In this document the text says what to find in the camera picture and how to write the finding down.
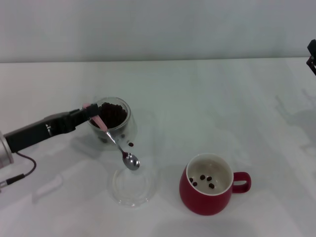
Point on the small clear glass dish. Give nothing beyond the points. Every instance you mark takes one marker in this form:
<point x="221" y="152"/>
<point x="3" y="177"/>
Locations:
<point x="133" y="195"/>

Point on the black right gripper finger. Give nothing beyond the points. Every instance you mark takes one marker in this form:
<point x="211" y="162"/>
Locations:
<point x="313" y="47"/>
<point x="312" y="63"/>

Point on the pile of coffee beans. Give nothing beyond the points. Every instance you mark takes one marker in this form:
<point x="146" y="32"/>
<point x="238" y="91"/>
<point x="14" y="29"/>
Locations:
<point x="114" y="114"/>

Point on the clear glass saucer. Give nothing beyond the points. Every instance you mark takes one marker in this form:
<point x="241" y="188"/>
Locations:
<point x="128" y="148"/>

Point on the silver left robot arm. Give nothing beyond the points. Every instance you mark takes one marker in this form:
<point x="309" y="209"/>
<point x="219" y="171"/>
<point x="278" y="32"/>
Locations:
<point x="4" y="153"/>

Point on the clear double-wall glass cup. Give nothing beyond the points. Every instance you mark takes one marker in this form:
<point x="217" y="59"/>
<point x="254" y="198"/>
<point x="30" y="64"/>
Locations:
<point x="132" y="123"/>

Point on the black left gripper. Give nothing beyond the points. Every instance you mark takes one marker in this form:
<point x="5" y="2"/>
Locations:
<point x="39" y="132"/>

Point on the red mug with white inside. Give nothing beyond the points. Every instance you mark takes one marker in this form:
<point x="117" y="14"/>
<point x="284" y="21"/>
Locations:
<point x="202" y="202"/>

